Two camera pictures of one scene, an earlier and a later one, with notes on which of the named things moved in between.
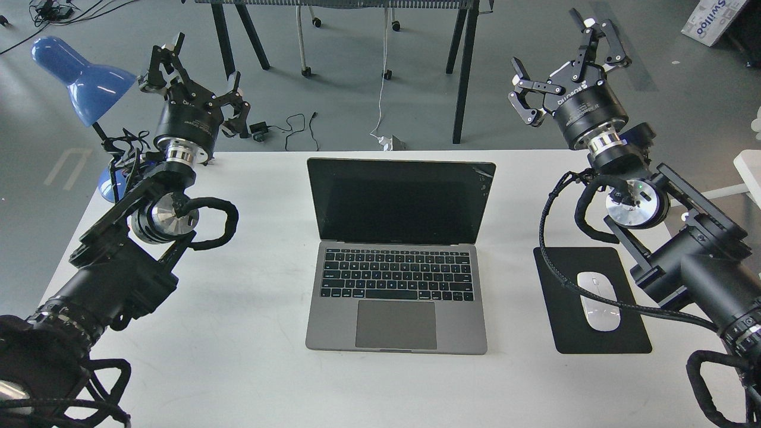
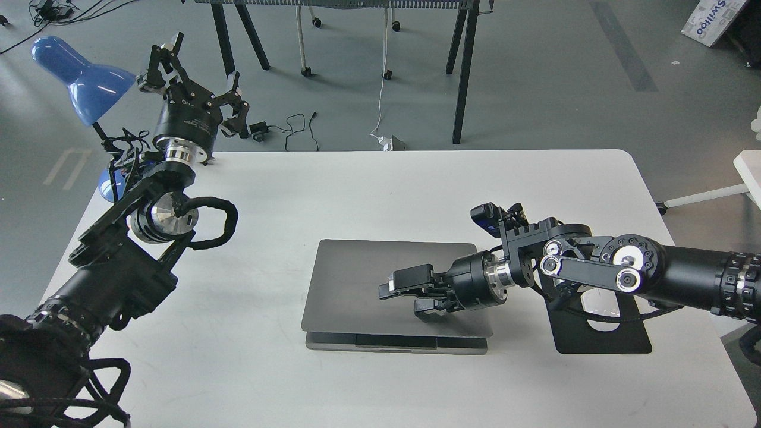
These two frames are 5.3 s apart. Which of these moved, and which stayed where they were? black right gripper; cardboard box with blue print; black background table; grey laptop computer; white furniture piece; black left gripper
Moved: grey laptop computer; black right gripper
Stayed: black background table; white furniture piece; black left gripper; cardboard box with blue print
